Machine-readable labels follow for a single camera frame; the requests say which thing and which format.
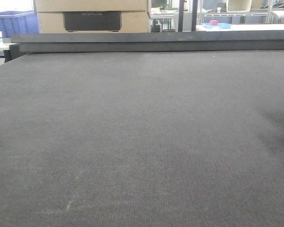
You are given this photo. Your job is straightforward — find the black conveyor belt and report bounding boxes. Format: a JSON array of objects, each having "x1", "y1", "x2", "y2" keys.
[{"x1": 0, "y1": 51, "x2": 284, "y2": 227}]

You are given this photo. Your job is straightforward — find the small pink block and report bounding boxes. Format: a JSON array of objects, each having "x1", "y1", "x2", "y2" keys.
[{"x1": 209, "y1": 20, "x2": 218, "y2": 26}]

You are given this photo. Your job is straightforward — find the black vertical pole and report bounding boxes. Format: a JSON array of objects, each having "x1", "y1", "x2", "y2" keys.
[{"x1": 178, "y1": 0, "x2": 186, "y2": 32}]

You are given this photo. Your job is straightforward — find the blue tray on table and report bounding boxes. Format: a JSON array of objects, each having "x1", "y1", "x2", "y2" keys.
[{"x1": 203, "y1": 23, "x2": 231, "y2": 29}]

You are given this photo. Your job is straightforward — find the large cardboard box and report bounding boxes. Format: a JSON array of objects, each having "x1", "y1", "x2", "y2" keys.
[{"x1": 35, "y1": 0, "x2": 151, "y2": 34}]

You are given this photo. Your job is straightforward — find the white background table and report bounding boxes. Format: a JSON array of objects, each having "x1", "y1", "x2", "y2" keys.
[{"x1": 196, "y1": 24, "x2": 284, "y2": 32}]

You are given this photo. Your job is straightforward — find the blue plastic crate background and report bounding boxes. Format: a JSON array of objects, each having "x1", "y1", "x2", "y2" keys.
[{"x1": 0, "y1": 10, "x2": 39, "y2": 38}]

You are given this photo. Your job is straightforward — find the dark conveyor end rail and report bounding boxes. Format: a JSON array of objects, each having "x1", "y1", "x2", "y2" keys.
[{"x1": 11, "y1": 30, "x2": 284, "y2": 53}]

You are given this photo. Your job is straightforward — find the aluminium frame shelf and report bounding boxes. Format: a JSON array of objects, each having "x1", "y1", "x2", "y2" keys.
[{"x1": 199, "y1": 0, "x2": 284, "y2": 24}]

